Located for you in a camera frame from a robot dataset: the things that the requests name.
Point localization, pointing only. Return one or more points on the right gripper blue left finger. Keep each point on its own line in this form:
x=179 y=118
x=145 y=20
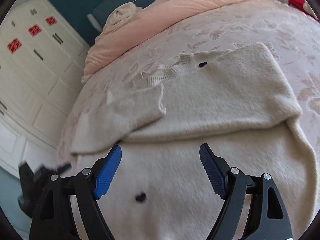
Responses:
x=53 y=217

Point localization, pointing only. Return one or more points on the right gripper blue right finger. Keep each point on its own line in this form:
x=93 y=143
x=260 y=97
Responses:
x=267 y=216

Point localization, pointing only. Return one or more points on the cream knit sweater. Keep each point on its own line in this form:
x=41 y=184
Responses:
x=238 y=102

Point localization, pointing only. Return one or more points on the white panelled wardrobe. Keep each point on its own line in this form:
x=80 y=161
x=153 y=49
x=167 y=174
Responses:
x=42 y=63

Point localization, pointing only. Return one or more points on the peach folded duvet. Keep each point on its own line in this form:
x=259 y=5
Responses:
x=130 y=32

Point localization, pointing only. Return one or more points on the pink butterfly bedspread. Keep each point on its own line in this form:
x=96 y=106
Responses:
x=291 y=36

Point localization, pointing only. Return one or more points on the cream crumpled garment on duvet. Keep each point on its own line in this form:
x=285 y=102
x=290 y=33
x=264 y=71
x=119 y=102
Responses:
x=122 y=12

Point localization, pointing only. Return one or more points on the red fabric item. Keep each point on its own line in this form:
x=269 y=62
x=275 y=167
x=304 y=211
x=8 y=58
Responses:
x=303 y=6

